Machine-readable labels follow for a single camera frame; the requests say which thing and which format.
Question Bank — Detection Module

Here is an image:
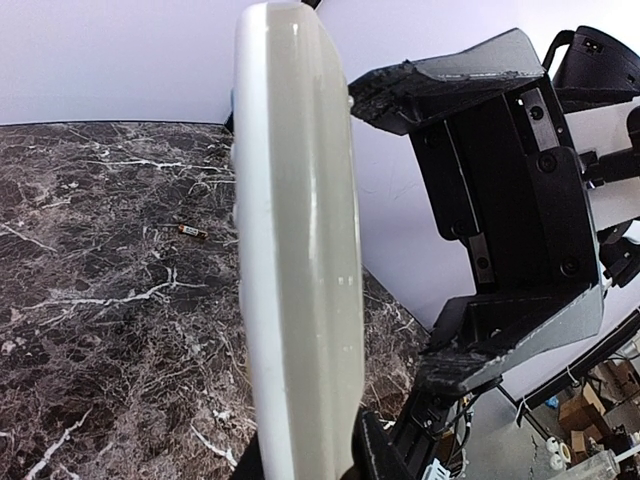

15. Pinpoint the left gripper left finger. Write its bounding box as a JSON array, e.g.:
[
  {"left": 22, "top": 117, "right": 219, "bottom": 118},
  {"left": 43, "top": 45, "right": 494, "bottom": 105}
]
[{"left": 232, "top": 439, "right": 263, "bottom": 480}]

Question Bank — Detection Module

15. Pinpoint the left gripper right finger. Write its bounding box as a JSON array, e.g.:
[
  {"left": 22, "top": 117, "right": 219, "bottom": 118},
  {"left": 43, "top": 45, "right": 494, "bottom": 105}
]
[{"left": 349, "top": 409, "right": 405, "bottom": 479}]

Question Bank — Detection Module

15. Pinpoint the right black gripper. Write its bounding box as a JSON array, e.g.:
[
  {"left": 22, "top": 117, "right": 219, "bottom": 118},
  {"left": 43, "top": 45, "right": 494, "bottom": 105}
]
[{"left": 348, "top": 28, "right": 604, "bottom": 395}]

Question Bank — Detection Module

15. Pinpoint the white remote control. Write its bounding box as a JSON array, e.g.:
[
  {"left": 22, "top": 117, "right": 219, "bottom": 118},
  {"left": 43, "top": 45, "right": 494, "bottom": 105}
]
[{"left": 233, "top": 2, "right": 364, "bottom": 479}]

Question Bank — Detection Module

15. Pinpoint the brown battery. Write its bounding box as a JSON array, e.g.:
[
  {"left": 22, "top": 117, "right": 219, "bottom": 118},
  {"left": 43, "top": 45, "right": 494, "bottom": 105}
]
[{"left": 178, "top": 224, "right": 208, "bottom": 239}]

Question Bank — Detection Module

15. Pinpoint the white slotted cable duct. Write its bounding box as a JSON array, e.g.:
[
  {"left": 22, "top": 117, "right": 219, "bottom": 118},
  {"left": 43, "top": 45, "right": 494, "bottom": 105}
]
[{"left": 422, "top": 458, "right": 451, "bottom": 480}]

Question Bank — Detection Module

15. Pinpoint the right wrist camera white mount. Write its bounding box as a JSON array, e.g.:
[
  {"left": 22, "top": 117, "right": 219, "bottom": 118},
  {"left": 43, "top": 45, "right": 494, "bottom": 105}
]
[{"left": 542, "top": 26, "right": 639, "bottom": 288}]

